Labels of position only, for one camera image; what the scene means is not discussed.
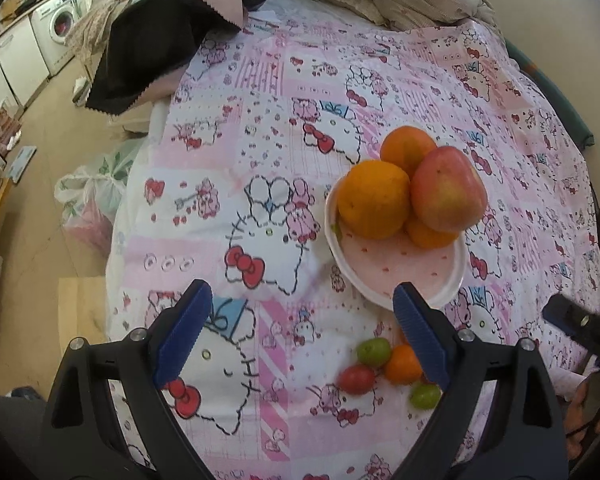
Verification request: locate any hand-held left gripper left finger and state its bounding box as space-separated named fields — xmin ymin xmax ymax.
xmin=40 ymin=279 xmax=216 ymax=480

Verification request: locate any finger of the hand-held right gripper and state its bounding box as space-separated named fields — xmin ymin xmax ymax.
xmin=541 ymin=293 xmax=600 ymax=346

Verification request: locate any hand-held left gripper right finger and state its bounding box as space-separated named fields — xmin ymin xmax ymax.
xmin=392 ymin=281 xmax=568 ymax=480

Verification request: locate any small mandarin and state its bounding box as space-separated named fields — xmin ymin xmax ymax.
xmin=384 ymin=344 xmax=425 ymax=386

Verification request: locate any green cherry tomato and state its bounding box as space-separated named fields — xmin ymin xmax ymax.
xmin=410 ymin=382 xmax=443 ymax=409
xmin=356 ymin=337 xmax=392 ymax=368

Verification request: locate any pink strawberry print plate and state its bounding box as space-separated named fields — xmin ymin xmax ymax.
xmin=324 ymin=180 xmax=467 ymax=309

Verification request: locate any red cherry tomato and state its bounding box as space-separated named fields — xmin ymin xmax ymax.
xmin=336 ymin=364 xmax=377 ymax=396

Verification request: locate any large orange with navel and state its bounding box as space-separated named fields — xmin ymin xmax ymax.
xmin=336 ymin=160 xmax=412 ymax=240

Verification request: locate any red yellow apple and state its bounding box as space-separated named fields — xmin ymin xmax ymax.
xmin=411 ymin=146 xmax=488 ymax=233

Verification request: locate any round smooth orange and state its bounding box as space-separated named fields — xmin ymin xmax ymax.
xmin=380 ymin=126 xmax=438 ymax=178

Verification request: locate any pink plastic bag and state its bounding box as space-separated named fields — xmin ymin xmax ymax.
xmin=62 ymin=200 xmax=116 ymax=258

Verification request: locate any white green plastic bag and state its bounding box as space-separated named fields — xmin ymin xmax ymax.
xmin=55 ymin=140 xmax=146 ymax=221

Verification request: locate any pink cartoon printed blanket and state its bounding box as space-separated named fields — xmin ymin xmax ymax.
xmin=105 ymin=0 xmax=600 ymax=480

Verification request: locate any grey bathroom scale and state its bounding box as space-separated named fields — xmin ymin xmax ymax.
xmin=7 ymin=145 xmax=38 ymax=183

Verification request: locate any black cloth with zigzag edge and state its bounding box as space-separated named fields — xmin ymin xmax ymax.
xmin=85 ymin=0 xmax=216 ymax=116

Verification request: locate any white floor cabinet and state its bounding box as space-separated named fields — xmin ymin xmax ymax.
xmin=0 ymin=17 xmax=51 ymax=111

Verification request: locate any beige floral cloth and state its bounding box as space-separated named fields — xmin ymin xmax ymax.
xmin=65 ymin=0 xmax=131 ymax=61

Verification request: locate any white paper sheet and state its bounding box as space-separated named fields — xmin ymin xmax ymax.
xmin=250 ymin=7 xmax=281 ymax=28

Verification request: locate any white washing machine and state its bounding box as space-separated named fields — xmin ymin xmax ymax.
xmin=30 ymin=0 xmax=81 ymax=76

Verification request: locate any teal bed frame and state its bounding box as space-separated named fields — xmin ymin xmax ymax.
xmin=505 ymin=40 xmax=595 ymax=147

